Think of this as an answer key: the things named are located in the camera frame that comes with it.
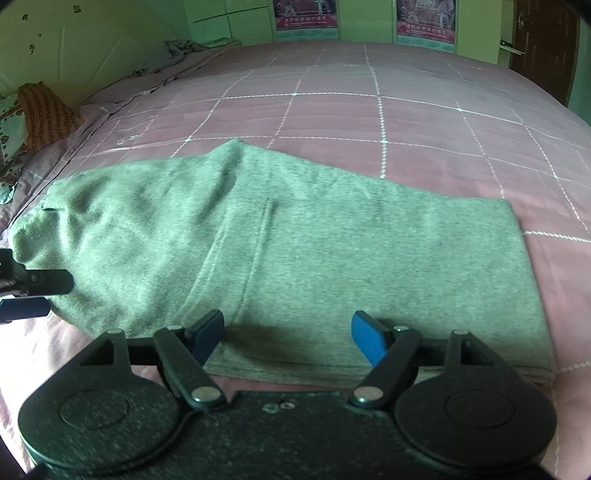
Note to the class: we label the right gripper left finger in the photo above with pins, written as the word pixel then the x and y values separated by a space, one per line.
pixel 179 354

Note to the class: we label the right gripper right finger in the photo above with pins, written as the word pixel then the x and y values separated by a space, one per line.
pixel 396 356

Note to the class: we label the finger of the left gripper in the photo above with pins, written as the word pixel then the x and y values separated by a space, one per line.
pixel 23 308
pixel 42 282

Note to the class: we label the grey pants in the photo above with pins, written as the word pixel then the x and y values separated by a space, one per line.
pixel 288 250

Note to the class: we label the floral light pillow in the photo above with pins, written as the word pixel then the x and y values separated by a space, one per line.
pixel 13 134

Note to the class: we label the orange patterned pillow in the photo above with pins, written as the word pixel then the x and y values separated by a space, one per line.
pixel 47 118

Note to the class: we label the pink checked bedsheet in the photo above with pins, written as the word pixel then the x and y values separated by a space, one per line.
pixel 439 122

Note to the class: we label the crumpled grey cloth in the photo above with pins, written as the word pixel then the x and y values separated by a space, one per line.
pixel 167 54

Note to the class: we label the dark wooden door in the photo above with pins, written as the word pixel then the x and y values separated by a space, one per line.
pixel 546 34

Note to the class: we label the right wall poster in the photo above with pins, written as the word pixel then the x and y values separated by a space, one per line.
pixel 427 23

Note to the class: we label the wall poster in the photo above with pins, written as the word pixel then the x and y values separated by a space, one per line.
pixel 303 20
pixel 427 23

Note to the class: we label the left wall poster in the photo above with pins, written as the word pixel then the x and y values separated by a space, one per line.
pixel 303 20

